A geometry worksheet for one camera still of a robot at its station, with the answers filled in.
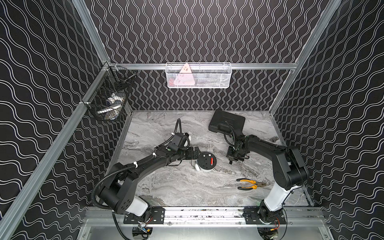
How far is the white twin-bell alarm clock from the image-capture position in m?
0.88

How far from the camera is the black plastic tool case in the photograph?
3.48ft

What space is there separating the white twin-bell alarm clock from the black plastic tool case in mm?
211
